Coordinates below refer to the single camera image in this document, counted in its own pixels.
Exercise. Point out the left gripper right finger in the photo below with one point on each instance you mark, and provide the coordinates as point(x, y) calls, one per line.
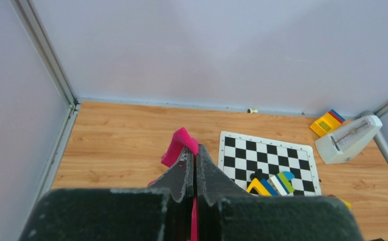
point(227, 212)

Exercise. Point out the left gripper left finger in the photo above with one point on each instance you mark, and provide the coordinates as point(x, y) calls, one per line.
point(92, 214)

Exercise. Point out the magenta red garment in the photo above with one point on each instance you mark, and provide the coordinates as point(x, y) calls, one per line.
point(179, 146)

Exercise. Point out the yellow triangle block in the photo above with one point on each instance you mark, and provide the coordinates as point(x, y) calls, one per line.
point(257, 186)

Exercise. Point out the black chess piece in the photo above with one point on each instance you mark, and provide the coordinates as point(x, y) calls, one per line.
point(259, 175)

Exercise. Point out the black white chessboard mat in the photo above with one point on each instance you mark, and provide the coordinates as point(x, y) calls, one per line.
point(240, 156)

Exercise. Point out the white chess pawn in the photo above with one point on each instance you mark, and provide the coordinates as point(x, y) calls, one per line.
point(250, 110)

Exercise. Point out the yellow blue toy bricks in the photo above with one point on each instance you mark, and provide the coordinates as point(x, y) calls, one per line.
point(344, 201)

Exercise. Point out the white metronome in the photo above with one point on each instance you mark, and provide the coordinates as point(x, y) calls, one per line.
point(346, 142)

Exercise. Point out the yellow toy behind metronome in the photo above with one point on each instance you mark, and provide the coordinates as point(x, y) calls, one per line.
point(327, 123)

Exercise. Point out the grey metal pipe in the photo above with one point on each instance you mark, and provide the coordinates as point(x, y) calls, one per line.
point(382, 144)

